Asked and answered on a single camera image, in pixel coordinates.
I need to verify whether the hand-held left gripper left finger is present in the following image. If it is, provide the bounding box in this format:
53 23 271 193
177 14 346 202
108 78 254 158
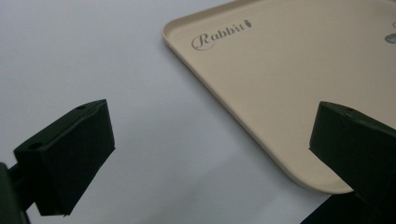
13 99 116 217

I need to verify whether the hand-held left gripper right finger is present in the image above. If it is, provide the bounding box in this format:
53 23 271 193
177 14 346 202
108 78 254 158
308 101 396 216

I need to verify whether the beige plastic tray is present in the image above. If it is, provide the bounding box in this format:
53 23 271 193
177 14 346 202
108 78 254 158
161 0 396 195

